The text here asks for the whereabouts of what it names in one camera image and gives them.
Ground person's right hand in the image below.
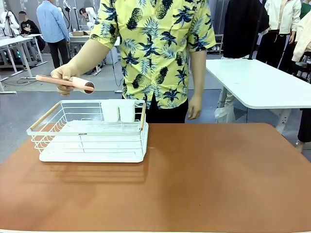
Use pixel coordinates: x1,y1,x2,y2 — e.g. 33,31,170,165
50,63,81,97

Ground person's left hand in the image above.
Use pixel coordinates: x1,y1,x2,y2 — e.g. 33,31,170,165
187,94,203,120

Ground pink handled white lint roller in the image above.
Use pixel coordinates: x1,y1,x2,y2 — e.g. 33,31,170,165
35,74,95,94

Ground white wire dish rack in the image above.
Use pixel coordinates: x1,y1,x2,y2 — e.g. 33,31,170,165
26,99,149,154

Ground white plastic cutlery holder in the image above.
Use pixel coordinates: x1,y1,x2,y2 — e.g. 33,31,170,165
101,99,136,123

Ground white plastic drain tray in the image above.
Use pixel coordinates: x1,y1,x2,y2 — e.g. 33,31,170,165
39,120,149,163

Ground person's right forearm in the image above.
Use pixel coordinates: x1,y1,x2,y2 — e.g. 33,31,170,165
69,38,117,77

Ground person's left forearm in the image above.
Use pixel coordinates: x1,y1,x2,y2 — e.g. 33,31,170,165
189,48,207,97

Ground person's black trousers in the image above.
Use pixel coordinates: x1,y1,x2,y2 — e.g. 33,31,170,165
145,93,189,124

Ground white plastic bag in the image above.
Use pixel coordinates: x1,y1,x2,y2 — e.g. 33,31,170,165
214,106,236,124

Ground man in blue shirt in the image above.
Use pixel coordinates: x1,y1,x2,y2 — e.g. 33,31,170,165
36,0,71,69

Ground seated person in black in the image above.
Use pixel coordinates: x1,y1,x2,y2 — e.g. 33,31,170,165
18,11,46,52

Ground white background desk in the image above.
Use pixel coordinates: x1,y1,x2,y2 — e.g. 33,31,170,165
0,33,48,94

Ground dark haired person in white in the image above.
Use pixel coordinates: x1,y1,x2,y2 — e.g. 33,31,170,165
79,7,96,25

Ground white side table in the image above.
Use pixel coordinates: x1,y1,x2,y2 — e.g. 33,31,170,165
206,59,311,134

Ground white shoe rack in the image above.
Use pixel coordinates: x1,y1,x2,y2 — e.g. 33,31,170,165
207,33,224,54

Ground person in pineapple shirt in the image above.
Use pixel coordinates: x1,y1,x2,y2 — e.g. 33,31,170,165
89,0,217,110

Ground white humanoid robot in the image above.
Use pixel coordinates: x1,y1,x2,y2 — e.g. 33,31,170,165
0,10,20,37

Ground black hanging garment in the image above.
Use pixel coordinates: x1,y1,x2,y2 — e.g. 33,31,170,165
223,0,270,59

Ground black stand pole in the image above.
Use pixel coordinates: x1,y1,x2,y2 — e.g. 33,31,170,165
247,0,266,60

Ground black hanging trousers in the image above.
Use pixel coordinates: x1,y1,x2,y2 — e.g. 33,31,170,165
256,29,296,69

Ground bystander leg in black trousers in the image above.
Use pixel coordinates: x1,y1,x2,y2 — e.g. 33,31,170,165
295,108,311,153

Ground white hanging jacket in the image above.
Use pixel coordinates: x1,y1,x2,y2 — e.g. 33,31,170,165
264,0,302,34

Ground cream hanging jacket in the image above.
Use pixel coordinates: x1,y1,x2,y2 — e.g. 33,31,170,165
291,11,311,63

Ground green hanging garment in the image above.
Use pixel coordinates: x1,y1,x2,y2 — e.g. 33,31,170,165
300,0,311,19

